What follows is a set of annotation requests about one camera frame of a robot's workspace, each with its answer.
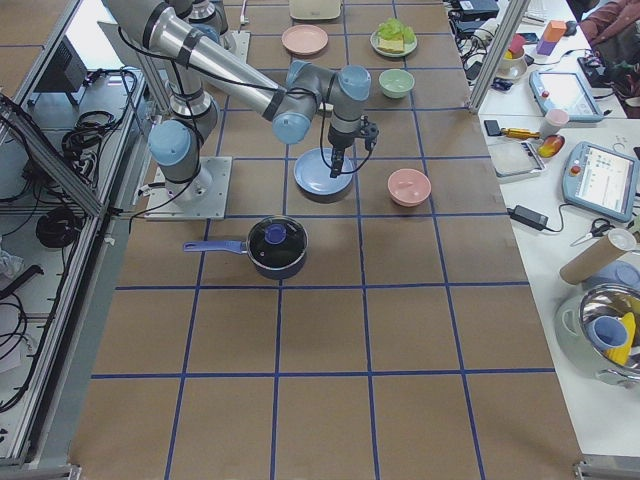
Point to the blue plate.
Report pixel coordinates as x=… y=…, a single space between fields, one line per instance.
x=312 y=173

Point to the yellow screwdriver handle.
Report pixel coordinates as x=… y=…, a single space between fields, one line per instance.
x=521 y=134

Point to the cream bowl with toys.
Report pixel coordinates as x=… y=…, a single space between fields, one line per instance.
x=513 y=65

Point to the scissors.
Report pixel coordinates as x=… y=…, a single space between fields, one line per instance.
x=599 y=227

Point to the pink bowl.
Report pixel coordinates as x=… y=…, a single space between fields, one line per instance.
x=409 y=187

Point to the green bowl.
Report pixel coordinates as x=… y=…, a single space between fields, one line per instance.
x=396 y=83

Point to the green lettuce leaf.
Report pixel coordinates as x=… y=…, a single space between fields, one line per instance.
x=394 y=29

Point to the teach pendant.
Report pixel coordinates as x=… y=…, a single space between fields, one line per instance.
x=601 y=180
x=566 y=91

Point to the far teach pendant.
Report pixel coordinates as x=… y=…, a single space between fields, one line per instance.
x=566 y=91

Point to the aluminium frame post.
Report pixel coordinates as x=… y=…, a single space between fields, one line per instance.
x=511 y=17

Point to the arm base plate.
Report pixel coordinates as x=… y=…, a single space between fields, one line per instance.
x=206 y=197
x=235 y=45

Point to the blue cup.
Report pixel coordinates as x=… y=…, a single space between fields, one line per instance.
x=607 y=332

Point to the near teach pendant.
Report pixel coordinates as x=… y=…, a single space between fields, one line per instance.
x=601 y=180

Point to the purple block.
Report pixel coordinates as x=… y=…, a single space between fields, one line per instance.
x=545 y=46

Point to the toy mango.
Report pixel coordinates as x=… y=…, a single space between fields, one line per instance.
x=551 y=146

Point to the cardboard tube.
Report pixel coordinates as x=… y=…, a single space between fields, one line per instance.
x=606 y=250

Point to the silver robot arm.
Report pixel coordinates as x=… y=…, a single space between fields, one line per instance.
x=208 y=15
x=157 y=29

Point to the pink plate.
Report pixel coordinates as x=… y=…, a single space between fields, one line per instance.
x=304 y=40

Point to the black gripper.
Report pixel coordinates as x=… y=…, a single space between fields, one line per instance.
x=339 y=139

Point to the green plate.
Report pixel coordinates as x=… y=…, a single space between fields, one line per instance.
x=408 y=47

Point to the white toaster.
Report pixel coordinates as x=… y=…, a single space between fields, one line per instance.
x=313 y=10

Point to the blue saucepan with lid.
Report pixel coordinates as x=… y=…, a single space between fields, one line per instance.
x=277 y=246

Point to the digital kitchen scale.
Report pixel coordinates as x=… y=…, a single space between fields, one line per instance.
x=514 y=159

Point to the steel mixing bowl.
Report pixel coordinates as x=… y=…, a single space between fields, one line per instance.
x=622 y=300

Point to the bread slice on plate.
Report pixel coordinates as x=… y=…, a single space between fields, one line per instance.
x=391 y=46

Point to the grey green pot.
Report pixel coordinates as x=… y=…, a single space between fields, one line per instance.
x=569 y=320

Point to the black power adapter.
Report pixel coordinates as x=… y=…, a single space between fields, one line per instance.
x=528 y=217

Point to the orange block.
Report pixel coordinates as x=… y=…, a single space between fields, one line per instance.
x=554 y=31

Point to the black smartphone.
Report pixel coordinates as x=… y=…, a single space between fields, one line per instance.
x=492 y=128

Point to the yellow toy corn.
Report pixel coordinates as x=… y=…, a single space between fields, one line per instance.
x=620 y=354

